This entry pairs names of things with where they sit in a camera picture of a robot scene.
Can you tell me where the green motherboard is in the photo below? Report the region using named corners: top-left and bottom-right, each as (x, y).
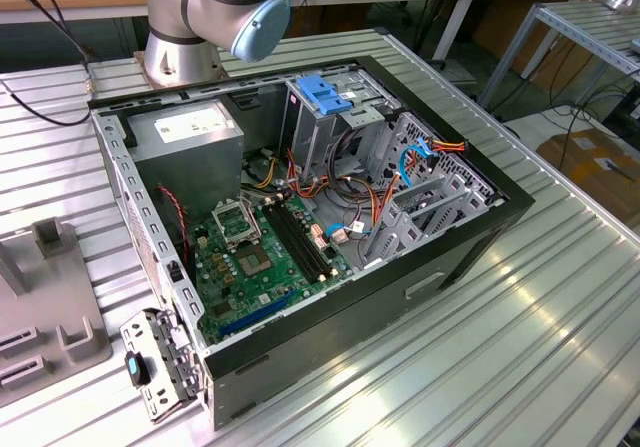
top-left (192, 194), bottom-right (359, 346)

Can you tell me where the metal socket cover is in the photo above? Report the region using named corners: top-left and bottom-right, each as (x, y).
top-left (212, 199), bottom-right (264, 253)

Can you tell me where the brown square base plate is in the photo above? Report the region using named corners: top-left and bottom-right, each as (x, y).
top-left (133, 50), bottom-right (225, 91)

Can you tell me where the CPU socket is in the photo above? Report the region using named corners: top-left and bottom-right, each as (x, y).
top-left (237, 246), bottom-right (275, 279)

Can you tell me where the silver disk bay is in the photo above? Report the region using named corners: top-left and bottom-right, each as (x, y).
top-left (357, 111), bottom-right (506, 273)

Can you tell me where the grey parts rack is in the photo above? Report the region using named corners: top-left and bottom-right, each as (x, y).
top-left (0, 216), bottom-right (114, 409)

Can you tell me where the black case fan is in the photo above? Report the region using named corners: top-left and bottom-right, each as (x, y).
top-left (152, 181), bottom-right (196, 273)

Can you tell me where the grey power supply unit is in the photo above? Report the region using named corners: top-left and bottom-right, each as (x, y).
top-left (125, 97), bottom-right (246, 223)

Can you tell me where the black open PC case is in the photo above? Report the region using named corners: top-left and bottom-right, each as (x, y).
top-left (87, 55), bottom-right (536, 431)

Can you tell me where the red yellow disk power wire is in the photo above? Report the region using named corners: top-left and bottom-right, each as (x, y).
top-left (367, 135), bottom-right (469, 231)

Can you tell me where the blue plastic drive latch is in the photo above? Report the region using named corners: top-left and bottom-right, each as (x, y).
top-left (294, 74), bottom-right (369, 117)

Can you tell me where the large cardboard box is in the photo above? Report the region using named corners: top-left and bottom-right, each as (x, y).
top-left (537, 127), bottom-right (640, 221)

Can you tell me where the silver optical drive cage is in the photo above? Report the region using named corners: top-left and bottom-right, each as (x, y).
top-left (279, 64), bottom-right (401, 168)

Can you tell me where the silver hinged rear bracket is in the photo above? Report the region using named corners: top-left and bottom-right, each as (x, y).
top-left (119, 306), bottom-right (209, 426)

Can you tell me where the blue data wire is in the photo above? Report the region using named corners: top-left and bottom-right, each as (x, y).
top-left (323, 136), bottom-right (434, 242)

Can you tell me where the metal slat side table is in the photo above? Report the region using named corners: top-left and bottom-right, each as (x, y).
top-left (477, 0), bottom-right (640, 111)

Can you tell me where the blue expansion slot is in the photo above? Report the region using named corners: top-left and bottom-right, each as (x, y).
top-left (218, 289), bottom-right (297, 339)

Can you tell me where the black RAM slot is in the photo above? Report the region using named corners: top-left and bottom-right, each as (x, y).
top-left (270, 203), bottom-right (327, 281)
top-left (282, 199), bottom-right (335, 275)
top-left (276, 201), bottom-right (331, 278)
top-left (263, 205), bottom-right (324, 284)

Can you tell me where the orange red wire bundle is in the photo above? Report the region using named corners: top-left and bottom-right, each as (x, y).
top-left (285, 146), bottom-right (401, 228)

